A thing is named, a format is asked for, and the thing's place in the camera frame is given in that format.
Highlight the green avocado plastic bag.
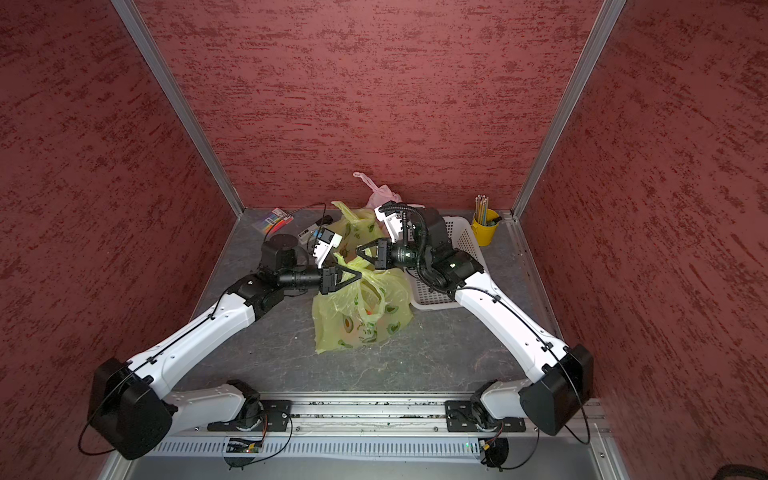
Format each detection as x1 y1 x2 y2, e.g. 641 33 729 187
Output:
328 201 387 262

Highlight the white black stapler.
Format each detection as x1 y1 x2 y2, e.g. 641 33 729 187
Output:
298 223 320 244

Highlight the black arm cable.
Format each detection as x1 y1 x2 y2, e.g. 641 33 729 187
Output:
77 202 330 457
379 202 592 446

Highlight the aluminium front rail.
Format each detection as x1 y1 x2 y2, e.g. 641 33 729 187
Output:
100 392 629 479

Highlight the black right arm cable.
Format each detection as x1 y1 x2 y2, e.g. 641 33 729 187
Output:
379 202 592 446

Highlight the colorful marker pack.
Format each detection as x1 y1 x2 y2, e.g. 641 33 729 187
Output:
256 208 294 236

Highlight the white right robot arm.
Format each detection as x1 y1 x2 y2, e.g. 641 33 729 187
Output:
357 201 594 436

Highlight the pink plastic bag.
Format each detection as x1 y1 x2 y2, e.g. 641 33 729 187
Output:
353 172 402 210

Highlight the colored pencils bundle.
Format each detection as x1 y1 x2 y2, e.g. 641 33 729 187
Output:
474 195 489 226

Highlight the yellow pencil cup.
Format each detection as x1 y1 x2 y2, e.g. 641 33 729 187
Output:
471 209 503 247

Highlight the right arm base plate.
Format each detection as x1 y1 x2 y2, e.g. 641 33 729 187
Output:
444 400 527 434

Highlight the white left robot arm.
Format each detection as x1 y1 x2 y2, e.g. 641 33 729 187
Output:
87 229 361 460

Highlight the right aluminium corner post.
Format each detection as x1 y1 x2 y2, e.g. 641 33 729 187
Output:
511 0 626 222

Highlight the white slotted cable duct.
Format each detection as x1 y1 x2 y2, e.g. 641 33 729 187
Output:
148 436 481 463

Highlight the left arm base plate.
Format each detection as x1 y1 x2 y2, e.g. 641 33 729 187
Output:
207 399 292 434

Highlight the aluminium corner post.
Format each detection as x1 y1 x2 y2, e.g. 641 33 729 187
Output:
511 0 626 222
111 0 245 218

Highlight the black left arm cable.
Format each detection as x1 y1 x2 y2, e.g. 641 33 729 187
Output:
77 202 330 457

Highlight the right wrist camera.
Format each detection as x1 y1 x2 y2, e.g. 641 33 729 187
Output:
374 206 409 243

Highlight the left aluminium corner post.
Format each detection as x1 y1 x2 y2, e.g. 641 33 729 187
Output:
111 0 245 218

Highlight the white plastic basket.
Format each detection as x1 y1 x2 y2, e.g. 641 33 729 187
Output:
408 216 488 311

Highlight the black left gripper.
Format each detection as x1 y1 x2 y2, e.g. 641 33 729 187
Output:
280 258 361 295

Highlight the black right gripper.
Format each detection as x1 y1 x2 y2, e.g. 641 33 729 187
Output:
357 236 433 269

